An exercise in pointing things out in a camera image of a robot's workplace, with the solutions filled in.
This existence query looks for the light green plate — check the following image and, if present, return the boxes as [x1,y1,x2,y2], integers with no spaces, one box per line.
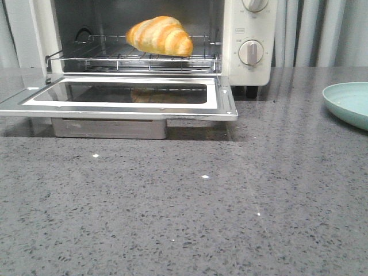
[322,82,367,131]

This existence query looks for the white Toshiba toaster oven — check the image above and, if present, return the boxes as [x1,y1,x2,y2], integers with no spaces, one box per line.
[42,1,277,90]

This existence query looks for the oven dial knob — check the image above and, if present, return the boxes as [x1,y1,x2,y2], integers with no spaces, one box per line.
[239,40,263,66]
[242,0,268,13]

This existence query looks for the black right oven foot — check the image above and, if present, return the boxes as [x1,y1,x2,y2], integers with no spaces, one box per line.
[246,86,259,99]

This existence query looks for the golden croissant bread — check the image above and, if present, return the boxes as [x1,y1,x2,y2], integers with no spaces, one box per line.
[125,16,193,58]

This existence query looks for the grey pleated curtain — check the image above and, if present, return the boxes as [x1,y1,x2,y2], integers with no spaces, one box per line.
[1,1,367,68]

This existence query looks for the metal wire oven rack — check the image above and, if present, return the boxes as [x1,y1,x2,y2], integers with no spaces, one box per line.
[45,35,221,74]

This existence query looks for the glass oven door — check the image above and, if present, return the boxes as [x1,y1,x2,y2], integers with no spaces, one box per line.
[0,73,239,140]

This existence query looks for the upper oven dial knob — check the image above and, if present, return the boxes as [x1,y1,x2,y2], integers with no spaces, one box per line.
[242,0,268,13]

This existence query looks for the lower oven dial knob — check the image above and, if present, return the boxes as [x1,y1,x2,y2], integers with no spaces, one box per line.
[239,40,263,66]

